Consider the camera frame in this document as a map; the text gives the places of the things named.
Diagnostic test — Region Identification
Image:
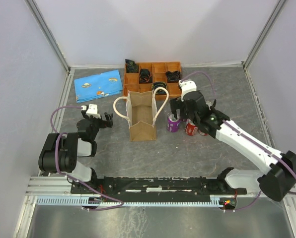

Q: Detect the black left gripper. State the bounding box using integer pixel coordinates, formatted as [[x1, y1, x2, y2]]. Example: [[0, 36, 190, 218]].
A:
[[82, 111, 113, 141]]

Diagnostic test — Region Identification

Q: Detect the red can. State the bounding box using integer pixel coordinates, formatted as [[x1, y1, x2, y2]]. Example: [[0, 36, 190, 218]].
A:
[[198, 130, 208, 136], [185, 119, 198, 136]]

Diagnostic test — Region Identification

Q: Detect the purple can front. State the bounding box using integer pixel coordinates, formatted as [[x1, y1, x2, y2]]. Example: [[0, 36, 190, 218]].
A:
[[206, 101, 213, 108]]

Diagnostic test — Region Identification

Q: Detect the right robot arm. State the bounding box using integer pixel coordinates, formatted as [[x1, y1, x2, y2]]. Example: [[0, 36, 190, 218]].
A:
[[170, 91, 296, 202]]

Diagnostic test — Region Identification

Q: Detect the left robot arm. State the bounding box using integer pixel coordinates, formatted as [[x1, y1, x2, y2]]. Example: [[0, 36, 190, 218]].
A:
[[38, 112, 113, 193]]

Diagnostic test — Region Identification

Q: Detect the dark rolled tie bottom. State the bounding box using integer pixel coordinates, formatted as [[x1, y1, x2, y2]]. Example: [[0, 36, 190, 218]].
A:
[[151, 82, 167, 95]]

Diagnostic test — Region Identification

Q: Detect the dark rolled tie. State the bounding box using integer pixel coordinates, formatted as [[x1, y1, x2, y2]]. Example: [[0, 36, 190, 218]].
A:
[[125, 59, 139, 73], [165, 70, 182, 83], [151, 82, 167, 95], [139, 68, 152, 84]]

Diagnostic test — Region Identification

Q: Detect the dark rolled tie right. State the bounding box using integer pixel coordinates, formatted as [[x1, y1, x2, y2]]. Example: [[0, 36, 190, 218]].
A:
[[165, 70, 182, 83]]

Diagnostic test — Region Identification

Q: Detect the blue patterned folded cloth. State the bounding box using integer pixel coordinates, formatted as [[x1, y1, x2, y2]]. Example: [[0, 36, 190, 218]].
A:
[[74, 70, 123, 103]]

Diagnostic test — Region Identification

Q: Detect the dark rolled tie middle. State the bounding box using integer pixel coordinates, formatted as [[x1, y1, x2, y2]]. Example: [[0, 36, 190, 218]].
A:
[[139, 68, 152, 84]]

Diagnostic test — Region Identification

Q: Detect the orange wooden compartment tray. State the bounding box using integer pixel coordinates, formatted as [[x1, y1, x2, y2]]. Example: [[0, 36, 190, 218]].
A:
[[123, 61, 182, 99]]

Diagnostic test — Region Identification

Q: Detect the dark rolled tie top left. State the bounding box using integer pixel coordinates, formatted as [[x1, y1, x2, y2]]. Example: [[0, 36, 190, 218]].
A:
[[125, 59, 139, 73]]

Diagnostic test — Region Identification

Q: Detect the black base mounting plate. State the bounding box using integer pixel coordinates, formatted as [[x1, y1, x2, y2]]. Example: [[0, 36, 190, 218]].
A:
[[70, 176, 248, 201]]

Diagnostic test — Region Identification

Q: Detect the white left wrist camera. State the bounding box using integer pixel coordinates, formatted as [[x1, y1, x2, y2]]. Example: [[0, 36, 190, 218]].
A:
[[81, 104, 100, 118]]

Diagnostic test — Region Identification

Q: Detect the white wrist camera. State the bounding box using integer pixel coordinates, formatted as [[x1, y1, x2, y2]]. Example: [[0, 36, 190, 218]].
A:
[[81, 104, 100, 118], [178, 79, 197, 98]]

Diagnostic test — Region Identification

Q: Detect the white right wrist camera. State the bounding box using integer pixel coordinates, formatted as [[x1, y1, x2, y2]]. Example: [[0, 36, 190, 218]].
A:
[[178, 79, 197, 98]]

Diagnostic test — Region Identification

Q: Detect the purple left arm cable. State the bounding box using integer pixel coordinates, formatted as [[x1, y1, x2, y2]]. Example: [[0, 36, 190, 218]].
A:
[[50, 105, 125, 211]]

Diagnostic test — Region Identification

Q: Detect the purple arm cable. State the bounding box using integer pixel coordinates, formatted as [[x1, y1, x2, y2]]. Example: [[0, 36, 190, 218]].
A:
[[50, 105, 125, 211], [179, 71, 296, 212]]

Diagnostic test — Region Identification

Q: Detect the light blue cable duct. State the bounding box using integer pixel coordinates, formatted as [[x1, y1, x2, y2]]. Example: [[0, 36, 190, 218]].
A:
[[36, 196, 223, 208]]

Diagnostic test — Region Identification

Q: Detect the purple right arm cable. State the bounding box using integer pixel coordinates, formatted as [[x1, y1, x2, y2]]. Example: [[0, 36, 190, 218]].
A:
[[179, 71, 296, 212]]

